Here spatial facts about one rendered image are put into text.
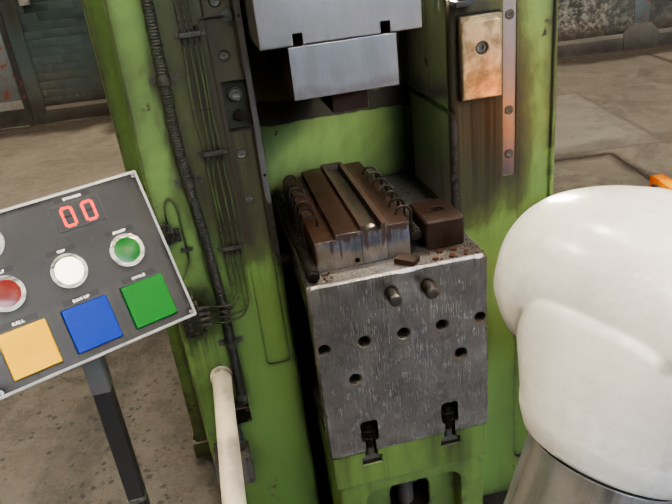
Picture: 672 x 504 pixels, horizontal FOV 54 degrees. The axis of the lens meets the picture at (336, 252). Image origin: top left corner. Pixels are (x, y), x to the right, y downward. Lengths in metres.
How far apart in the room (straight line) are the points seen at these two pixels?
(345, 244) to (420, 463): 0.59
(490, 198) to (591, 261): 1.17
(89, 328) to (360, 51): 0.67
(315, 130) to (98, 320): 0.85
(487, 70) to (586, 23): 6.44
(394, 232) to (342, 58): 0.37
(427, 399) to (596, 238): 1.15
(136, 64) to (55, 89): 6.30
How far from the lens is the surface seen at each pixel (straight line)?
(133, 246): 1.20
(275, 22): 1.22
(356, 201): 1.51
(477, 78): 1.47
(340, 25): 1.24
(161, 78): 1.34
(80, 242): 1.19
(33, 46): 7.63
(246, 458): 1.73
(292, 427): 1.76
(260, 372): 1.64
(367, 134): 1.80
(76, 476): 2.50
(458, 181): 1.54
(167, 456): 2.43
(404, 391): 1.51
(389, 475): 1.66
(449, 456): 1.68
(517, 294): 0.46
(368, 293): 1.35
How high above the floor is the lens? 1.55
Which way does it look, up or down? 26 degrees down
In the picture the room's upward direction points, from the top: 7 degrees counter-clockwise
